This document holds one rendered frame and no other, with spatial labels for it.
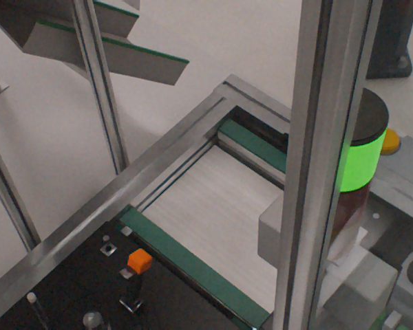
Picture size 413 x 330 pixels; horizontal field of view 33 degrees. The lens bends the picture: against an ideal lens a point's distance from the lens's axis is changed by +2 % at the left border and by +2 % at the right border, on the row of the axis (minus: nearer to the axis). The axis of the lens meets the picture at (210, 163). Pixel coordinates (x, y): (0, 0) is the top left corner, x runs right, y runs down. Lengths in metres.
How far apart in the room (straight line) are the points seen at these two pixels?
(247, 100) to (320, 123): 0.66
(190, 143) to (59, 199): 0.23
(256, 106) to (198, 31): 0.30
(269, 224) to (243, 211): 0.39
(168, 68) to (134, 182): 0.17
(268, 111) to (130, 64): 0.23
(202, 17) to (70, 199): 0.45
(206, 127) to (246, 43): 0.30
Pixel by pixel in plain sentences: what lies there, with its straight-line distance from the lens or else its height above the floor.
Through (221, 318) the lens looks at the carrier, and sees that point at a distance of 0.86.
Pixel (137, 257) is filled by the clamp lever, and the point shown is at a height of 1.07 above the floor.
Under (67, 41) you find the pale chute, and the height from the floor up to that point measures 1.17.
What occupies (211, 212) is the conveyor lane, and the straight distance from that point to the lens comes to 1.00.
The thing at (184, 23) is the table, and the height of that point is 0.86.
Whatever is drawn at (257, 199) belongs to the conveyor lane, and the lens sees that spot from 1.01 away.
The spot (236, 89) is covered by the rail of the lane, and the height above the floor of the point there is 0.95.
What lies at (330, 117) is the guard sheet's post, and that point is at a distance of 0.39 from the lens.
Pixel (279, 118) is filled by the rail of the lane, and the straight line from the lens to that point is 1.05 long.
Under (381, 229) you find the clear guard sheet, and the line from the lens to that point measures 0.47.
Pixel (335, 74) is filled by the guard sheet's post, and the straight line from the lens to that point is 0.37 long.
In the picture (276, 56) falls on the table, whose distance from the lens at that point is 1.27.
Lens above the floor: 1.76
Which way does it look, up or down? 54 degrees down
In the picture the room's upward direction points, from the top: 4 degrees counter-clockwise
